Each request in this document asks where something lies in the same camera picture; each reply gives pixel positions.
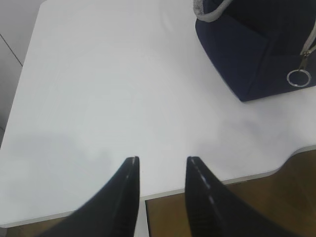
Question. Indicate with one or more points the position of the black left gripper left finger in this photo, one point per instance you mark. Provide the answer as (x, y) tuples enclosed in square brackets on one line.
[(112, 212)]

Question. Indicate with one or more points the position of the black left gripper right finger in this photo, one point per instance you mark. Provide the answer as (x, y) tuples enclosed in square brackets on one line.
[(214, 211)]

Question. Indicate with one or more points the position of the navy blue lunch bag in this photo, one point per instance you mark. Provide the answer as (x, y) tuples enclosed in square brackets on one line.
[(260, 48)]

